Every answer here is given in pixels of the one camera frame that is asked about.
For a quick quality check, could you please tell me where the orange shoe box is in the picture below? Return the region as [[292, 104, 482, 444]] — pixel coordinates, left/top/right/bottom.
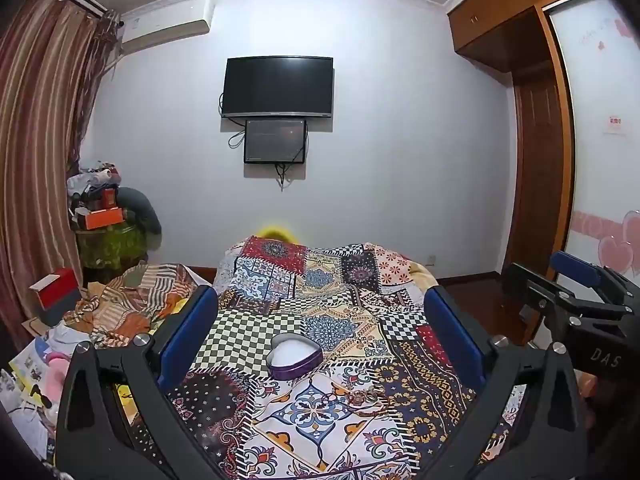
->
[[76, 207, 124, 231]]

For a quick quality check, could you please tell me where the white air conditioner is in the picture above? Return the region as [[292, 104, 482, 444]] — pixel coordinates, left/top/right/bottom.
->
[[120, 0, 215, 55]]

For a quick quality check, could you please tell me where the purple heart-shaped tin box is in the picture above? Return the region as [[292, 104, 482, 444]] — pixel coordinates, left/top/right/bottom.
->
[[266, 333, 323, 380]]

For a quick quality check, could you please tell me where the red and white box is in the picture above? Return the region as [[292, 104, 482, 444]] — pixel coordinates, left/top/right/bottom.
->
[[29, 268, 81, 327]]

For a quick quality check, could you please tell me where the colourful patchwork bedspread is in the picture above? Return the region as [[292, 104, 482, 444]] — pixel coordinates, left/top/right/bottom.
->
[[167, 236, 475, 479]]

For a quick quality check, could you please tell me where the small black wall monitor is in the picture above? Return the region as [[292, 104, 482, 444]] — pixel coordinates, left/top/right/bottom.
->
[[244, 118, 307, 165]]

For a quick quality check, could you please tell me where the green patterned box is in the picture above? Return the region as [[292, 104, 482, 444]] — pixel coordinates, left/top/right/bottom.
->
[[76, 222, 148, 270]]

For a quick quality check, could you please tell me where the white sliding door with hearts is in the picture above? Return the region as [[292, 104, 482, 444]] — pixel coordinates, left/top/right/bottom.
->
[[546, 0, 639, 282]]

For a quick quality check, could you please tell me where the brown wooden wardrobe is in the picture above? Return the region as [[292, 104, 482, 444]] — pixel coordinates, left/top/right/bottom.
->
[[448, 0, 575, 278]]

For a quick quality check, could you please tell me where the dark green cushion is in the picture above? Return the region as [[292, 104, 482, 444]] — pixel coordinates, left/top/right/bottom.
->
[[117, 186, 163, 250]]

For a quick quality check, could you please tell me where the brown striped patchwork cloth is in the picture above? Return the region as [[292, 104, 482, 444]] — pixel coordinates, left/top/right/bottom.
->
[[63, 262, 198, 348]]

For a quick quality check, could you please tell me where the black wall television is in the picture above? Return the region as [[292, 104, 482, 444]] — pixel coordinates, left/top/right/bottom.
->
[[221, 55, 334, 118]]

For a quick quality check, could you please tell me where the striped brown curtain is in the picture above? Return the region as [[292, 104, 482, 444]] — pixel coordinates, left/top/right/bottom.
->
[[1, 0, 119, 352]]

